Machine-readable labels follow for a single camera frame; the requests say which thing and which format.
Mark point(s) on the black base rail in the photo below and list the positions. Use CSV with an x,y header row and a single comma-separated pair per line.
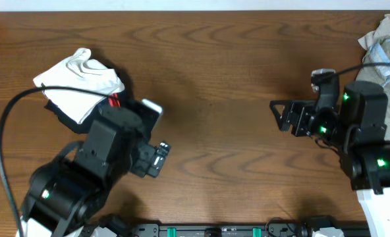
x,y
274,227

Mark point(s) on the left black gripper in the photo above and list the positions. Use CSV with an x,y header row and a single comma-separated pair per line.
x,y
146,152

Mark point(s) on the white printed t-shirt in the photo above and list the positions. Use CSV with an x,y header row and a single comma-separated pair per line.
x,y
82,72

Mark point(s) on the black shorts with red waistband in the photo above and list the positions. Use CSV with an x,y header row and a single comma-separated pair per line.
x,y
78,115

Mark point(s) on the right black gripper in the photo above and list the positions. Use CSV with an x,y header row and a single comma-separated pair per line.
x,y
298,128

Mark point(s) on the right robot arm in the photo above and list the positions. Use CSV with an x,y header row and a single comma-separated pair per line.
x,y
351,122

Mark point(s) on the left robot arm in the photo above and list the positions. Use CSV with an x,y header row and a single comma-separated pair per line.
x,y
65,193

